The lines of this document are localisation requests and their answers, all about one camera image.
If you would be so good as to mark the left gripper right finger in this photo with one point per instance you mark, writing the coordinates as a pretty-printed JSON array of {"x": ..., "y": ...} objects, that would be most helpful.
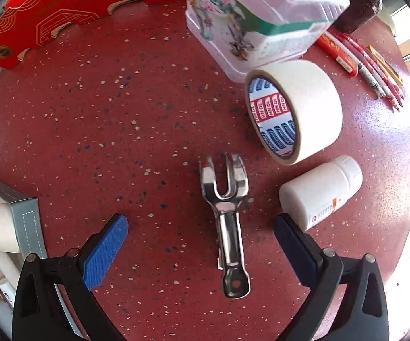
[{"x": 306, "y": 257}]

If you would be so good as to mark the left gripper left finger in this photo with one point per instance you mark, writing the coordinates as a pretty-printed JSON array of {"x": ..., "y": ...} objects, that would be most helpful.
[{"x": 89, "y": 265}]

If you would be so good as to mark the white pill bottle red text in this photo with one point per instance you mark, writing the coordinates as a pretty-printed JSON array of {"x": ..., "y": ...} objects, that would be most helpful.
[{"x": 314, "y": 196}]

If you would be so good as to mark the silver metal clip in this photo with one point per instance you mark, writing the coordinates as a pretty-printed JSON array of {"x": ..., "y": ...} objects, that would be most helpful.
[{"x": 230, "y": 259}]

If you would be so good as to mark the wide white tape roll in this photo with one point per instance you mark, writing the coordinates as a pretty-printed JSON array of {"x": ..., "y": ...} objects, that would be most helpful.
[{"x": 295, "y": 109}]

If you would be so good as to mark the white bottle blue label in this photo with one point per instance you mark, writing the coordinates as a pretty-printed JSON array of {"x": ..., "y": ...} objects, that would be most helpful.
[{"x": 8, "y": 291}]

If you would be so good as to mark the white masking tape roll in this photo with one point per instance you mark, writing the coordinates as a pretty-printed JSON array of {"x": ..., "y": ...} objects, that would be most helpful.
[{"x": 8, "y": 237}]

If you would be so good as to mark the white tray with grey rim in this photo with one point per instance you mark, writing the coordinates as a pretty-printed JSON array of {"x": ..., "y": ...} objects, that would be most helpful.
[{"x": 20, "y": 236}]

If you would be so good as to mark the white grey pen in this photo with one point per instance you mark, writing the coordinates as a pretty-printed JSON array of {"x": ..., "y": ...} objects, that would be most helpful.
[{"x": 363, "y": 69}]

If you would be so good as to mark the red marker pen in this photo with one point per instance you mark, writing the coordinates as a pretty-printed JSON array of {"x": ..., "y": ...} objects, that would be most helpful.
[{"x": 337, "y": 54}]

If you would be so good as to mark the yellow slim utility knife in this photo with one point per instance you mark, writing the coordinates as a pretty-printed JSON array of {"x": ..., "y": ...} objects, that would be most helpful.
[{"x": 387, "y": 66}]

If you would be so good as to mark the clear plastic storage box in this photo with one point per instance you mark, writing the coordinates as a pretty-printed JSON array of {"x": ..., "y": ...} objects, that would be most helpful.
[{"x": 242, "y": 35}]

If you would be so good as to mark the dark brown glass bottle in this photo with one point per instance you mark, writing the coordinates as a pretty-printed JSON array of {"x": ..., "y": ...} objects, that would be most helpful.
[{"x": 357, "y": 14}]

